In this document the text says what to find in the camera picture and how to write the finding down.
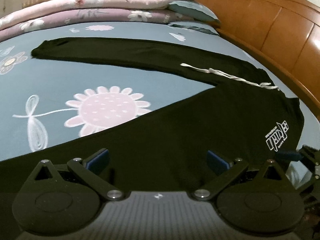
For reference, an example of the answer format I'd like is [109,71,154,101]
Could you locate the black pants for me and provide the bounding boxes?
[0,37,305,198]

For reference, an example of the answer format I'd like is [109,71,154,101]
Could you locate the wooden headboard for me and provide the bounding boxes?
[196,0,320,123]

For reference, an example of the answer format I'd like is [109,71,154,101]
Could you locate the purple floral quilt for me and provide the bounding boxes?
[0,8,195,40]

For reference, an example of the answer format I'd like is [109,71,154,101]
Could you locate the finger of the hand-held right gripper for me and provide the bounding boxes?
[276,145,320,165]

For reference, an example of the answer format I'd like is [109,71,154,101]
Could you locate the pink floral quilt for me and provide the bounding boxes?
[0,0,203,29]

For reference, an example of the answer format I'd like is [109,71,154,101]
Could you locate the bed with blue floral sheet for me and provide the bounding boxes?
[0,20,320,190]

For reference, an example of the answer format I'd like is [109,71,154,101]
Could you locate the flat teal pillow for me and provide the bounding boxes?
[168,21,218,35]

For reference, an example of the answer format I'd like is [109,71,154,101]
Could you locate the large teal pillow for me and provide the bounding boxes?
[167,0,220,23]

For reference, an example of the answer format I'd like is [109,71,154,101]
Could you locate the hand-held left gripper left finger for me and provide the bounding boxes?
[21,149,123,202]

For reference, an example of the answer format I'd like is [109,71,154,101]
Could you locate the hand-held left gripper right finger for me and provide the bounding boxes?
[192,150,292,202]

